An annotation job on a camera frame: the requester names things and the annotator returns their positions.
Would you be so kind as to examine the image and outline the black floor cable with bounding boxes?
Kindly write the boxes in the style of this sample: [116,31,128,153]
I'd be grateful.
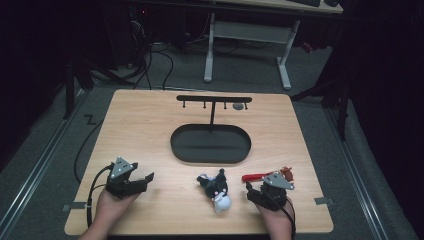
[73,119,105,184]

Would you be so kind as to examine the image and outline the grey tape strip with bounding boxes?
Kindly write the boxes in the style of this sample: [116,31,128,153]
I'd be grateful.
[62,201,88,213]
[314,196,335,206]

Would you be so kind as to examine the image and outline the dark computer tower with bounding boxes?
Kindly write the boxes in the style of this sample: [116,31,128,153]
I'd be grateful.
[111,4,154,69]

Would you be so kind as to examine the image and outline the black hook rack with tray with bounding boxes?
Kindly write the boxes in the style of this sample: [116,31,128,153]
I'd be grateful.
[169,94,253,165]

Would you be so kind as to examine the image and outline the right hand-held gripper cable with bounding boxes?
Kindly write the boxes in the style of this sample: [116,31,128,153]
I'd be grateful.
[266,189,298,240]

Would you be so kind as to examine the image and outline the metal floor rail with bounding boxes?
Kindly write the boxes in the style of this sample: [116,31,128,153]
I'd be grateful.
[0,89,88,234]
[324,108,390,240]

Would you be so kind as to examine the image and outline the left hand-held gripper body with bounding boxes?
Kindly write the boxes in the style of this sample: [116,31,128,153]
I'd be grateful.
[105,156,145,200]

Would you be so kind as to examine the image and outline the black keyboard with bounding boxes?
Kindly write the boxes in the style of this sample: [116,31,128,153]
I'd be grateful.
[287,0,322,8]

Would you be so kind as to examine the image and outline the left hand-held gripper cable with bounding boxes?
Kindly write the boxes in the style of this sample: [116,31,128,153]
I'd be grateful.
[86,162,115,228]

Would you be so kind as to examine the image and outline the black metal stand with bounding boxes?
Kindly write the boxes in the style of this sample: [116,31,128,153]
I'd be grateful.
[289,78,352,142]
[62,58,96,121]

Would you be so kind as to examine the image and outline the person's right hand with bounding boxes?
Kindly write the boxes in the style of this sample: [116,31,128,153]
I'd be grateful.
[255,196,296,235]

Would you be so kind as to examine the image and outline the red-handled tool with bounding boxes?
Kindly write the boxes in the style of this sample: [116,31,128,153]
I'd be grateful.
[241,165,295,184]

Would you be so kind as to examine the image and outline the bundle of black cables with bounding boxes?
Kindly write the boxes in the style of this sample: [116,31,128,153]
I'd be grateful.
[128,13,175,91]

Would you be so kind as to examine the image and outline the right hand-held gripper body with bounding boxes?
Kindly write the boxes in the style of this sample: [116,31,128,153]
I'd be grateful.
[253,171,296,212]

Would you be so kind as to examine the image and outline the white-legged wooden desk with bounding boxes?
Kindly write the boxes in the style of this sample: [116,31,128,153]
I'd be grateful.
[203,0,344,91]

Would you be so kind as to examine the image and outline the person's left hand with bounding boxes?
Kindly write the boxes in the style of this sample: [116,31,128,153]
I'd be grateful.
[95,188,142,228]

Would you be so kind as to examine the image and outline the hand-held gripper cable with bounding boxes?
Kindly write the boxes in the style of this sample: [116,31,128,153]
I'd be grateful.
[86,162,115,228]
[266,189,298,240]

